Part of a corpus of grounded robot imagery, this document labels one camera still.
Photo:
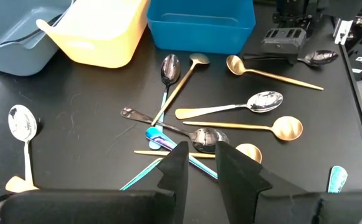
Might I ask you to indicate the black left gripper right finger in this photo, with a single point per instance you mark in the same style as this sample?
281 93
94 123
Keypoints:
246 202

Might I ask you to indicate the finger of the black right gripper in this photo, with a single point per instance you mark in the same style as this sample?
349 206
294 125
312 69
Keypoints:
295 59
289 59

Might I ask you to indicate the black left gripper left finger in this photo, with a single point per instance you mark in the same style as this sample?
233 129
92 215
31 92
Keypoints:
168 205

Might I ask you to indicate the blue plastic bin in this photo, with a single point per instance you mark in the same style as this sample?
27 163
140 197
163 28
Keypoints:
199 40

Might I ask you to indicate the yellow plastic bin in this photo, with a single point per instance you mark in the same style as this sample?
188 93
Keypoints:
99 46

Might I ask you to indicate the grey-blue plastic bin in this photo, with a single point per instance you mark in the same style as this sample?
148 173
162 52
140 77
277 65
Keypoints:
12 59

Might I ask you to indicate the white metal bracket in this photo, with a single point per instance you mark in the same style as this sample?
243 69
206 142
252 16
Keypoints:
342 31

